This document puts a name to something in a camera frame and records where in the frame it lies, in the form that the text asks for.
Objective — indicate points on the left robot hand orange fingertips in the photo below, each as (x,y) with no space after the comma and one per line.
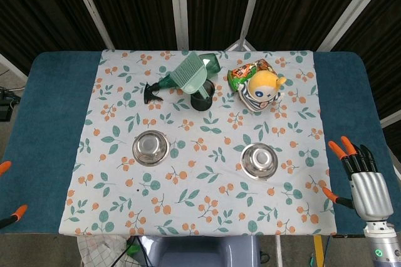
(18,210)

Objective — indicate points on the black mesh pen holder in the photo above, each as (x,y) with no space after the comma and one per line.
(200,103)

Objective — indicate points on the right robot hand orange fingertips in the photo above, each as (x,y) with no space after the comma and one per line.
(371,191)

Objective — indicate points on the mint green brush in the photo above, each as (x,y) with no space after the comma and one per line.
(191,72)

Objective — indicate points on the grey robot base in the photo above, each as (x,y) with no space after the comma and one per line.
(194,253)

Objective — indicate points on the green spray bottle black trigger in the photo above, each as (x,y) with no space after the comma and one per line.
(213,64)

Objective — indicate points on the white checked cloth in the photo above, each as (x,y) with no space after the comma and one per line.
(100,251)

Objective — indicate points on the floral print tablecloth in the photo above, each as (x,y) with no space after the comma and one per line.
(200,191)

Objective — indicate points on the stainless steel bowl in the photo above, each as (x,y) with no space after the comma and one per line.
(151,148)
(259,161)

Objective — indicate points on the yellow plush doll striped shirt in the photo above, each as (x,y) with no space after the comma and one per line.
(263,88)

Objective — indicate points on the green snack bag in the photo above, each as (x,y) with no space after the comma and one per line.
(241,74)

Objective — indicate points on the small green clip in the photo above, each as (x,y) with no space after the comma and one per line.
(134,249)

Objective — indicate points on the teal blue table cover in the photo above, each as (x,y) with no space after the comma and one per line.
(47,107)

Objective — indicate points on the black power strip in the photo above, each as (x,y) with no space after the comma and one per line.
(6,104)

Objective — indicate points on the dark folding partition screen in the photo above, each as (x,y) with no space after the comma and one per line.
(134,3)

